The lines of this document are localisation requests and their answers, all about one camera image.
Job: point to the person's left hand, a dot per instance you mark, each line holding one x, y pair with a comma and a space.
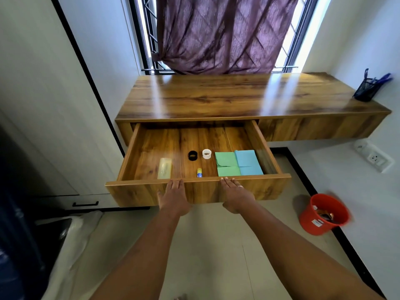
173, 199

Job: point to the person's right hand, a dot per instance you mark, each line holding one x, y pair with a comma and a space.
237, 198

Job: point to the green sticky note pad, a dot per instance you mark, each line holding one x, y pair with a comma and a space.
228, 171
225, 159

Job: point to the light blue sticky note pad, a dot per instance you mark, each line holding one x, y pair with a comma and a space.
245, 157
251, 170

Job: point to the clear yellowish bottle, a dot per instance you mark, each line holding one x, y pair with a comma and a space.
164, 168

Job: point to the blue glue stick yellow cap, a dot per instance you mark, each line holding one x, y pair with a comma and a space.
199, 173

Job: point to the black tape roll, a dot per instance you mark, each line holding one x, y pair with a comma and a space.
189, 155

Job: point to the white tape roll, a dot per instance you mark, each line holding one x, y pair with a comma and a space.
203, 154

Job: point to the wooden desk drawer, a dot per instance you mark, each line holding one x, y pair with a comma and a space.
150, 149
322, 128

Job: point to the black mesh pen holder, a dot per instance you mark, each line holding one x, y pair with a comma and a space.
365, 92

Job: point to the bunch of blue pens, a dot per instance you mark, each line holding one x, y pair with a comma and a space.
382, 78

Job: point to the person's left forearm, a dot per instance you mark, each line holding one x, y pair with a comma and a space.
140, 262

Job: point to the person's right forearm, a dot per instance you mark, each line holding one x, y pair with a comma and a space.
306, 262

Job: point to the orange waste bin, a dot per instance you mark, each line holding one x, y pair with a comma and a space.
307, 221

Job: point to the pile of wrappers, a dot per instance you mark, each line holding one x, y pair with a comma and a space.
325, 215

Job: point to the black baseboard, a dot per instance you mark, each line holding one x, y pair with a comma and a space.
90, 78
343, 240

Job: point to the black chair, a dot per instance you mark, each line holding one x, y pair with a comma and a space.
53, 240

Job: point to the purple patterned curtain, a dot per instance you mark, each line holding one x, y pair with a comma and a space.
225, 34

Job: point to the blue patterned cloth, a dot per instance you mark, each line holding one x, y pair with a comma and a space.
15, 262

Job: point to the white wood grain wardrobe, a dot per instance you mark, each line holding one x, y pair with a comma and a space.
40, 90

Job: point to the white wall socket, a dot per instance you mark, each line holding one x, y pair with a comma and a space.
373, 156

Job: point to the black window frame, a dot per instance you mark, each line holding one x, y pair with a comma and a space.
145, 34

